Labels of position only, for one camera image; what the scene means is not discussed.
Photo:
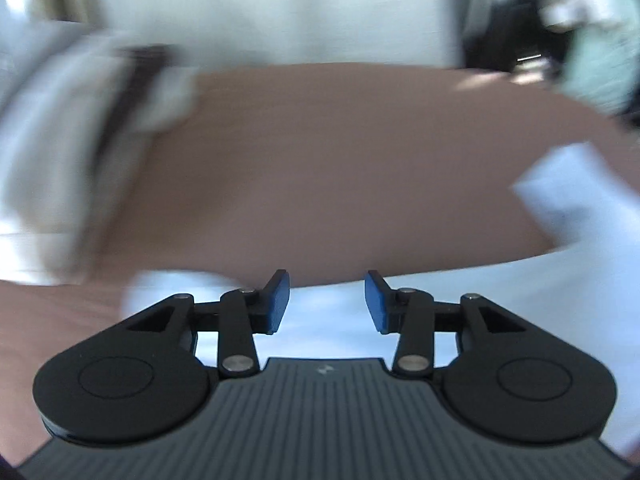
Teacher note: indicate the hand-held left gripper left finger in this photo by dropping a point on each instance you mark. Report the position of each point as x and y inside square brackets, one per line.
[277, 302]

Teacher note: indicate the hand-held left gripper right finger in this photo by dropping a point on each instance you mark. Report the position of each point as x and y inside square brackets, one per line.
[376, 302]

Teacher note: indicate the brown bed sheet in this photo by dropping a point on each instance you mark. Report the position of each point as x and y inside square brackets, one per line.
[350, 160]

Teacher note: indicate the cream folded garment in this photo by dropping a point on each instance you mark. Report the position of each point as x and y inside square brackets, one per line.
[45, 135]

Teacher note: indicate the cream draped cloth cover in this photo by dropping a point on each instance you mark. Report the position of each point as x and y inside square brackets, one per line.
[275, 10]

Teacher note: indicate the black hanging garment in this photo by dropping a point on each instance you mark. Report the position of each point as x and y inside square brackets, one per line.
[500, 35]

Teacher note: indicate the mint green garment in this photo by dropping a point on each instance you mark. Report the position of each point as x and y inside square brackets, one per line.
[600, 70]

